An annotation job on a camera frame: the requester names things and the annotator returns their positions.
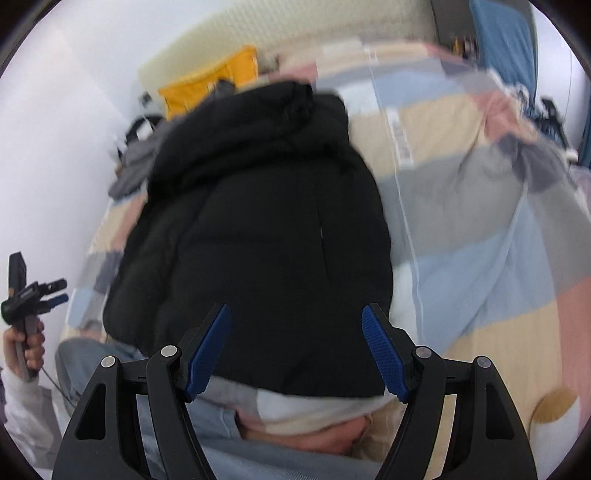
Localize blue curtain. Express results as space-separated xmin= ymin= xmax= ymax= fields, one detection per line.
xmin=578 ymin=119 xmax=591 ymax=168

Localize person's jeans leg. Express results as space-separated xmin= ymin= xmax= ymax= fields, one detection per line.
xmin=55 ymin=337 xmax=385 ymax=480

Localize cream quilted headboard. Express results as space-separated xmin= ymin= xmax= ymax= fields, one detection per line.
xmin=138 ymin=1 xmax=437 ymax=94

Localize blue towel on chair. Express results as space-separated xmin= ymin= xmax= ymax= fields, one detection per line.
xmin=469 ymin=0 xmax=538 ymax=95

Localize white patterned pillow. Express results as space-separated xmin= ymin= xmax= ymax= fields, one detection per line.
xmin=256 ymin=51 xmax=280 ymax=76

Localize yellow pillow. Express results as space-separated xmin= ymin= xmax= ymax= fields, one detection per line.
xmin=158 ymin=45 xmax=259 ymax=120

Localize person's left hand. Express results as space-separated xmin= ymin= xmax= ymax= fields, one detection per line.
xmin=3 ymin=318 xmax=45 ymax=381

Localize grey wardrobe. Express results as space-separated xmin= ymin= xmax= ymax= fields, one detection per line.
xmin=431 ymin=0 xmax=476 ymax=47

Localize checkered pastel duvet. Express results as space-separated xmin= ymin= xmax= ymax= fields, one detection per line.
xmin=68 ymin=38 xmax=591 ymax=480

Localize black bag by bed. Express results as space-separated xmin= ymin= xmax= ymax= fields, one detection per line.
xmin=125 ymin=115 xmax=164 ymax=144

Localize grey fleece garment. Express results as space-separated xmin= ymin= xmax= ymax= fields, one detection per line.
xmin=108 ymin=80 xmax=236 ymax=201

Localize black puffer jacket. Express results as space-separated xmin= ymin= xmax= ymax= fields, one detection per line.
xmin=103 ymin=82 xmax=393 ymax=398

